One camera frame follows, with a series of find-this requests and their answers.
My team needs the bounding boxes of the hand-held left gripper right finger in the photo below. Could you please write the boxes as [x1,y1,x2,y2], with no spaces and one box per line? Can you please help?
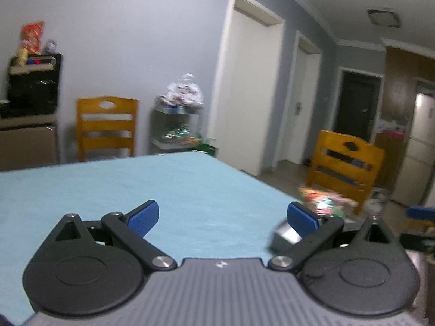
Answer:
[267,202,397,274]

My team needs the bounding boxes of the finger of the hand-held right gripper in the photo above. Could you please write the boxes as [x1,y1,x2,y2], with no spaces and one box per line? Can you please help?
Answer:
[406,206,435,221]
[400,234,435,252]

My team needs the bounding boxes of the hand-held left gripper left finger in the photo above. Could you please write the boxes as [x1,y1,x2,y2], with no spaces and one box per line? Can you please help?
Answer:
[51,200,178,274]

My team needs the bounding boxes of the green chip bag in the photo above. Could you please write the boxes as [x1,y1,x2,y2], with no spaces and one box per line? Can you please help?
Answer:
[297,185,359,218]

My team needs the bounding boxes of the small silver box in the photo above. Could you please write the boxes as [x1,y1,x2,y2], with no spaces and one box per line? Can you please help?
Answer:
[270,219,303,254]

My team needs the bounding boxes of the teal tablecloth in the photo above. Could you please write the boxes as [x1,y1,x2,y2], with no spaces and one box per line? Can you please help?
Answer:
[0,151,306,325]

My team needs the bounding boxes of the clear glass object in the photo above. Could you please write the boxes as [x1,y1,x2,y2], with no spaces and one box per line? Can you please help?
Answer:
[365,190,388,218]

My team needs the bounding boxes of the wooden chair slatted back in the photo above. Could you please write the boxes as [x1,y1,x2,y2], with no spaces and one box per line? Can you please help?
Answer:
[306,130,386,217]

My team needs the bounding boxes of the silver refrigerator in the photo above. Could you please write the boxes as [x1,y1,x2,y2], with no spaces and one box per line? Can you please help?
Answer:
[392,91,435,208]

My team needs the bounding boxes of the snack packets on rack shelf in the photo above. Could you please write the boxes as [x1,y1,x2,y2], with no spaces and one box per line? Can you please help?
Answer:
[162,127,202,143]

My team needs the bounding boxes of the metal trolley rack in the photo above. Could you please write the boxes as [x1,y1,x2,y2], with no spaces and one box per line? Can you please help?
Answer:
[151,95,205,152]

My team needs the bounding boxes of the wooden chair oval cutout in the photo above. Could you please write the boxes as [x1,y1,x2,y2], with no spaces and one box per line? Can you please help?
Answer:
[75,96,139,162]

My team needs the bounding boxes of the narrow white door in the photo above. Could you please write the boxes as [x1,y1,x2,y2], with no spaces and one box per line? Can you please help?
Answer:
[278,30,322,165]

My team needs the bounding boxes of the dark entrance door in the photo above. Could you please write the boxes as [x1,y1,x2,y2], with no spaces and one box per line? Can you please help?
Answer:
[334,67,383,143]

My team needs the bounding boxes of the clear plastic shopping bag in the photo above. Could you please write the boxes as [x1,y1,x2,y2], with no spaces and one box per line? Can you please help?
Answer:
[162,73,205,107]

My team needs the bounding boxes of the brown wooden wardrobe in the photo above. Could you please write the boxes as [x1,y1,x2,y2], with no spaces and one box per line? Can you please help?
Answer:
[373,45,435,191]

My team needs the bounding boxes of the beige dispenser cabinet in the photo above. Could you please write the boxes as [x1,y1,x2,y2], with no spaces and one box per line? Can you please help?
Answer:
[0,113,58,172]

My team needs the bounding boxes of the wide white door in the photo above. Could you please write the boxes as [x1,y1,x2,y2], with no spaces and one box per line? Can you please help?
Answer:
[207,0,285,177]

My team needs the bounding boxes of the black water dispenser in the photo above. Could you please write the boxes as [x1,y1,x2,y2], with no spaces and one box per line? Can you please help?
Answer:
[6,53,63,116]

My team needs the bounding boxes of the square ceiling lamp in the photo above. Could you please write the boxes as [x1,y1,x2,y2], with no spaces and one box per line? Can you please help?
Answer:
[366,7,402,28]

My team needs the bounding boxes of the red snack bag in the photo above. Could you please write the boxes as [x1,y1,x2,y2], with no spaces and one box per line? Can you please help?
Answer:
[21,21,46,54]

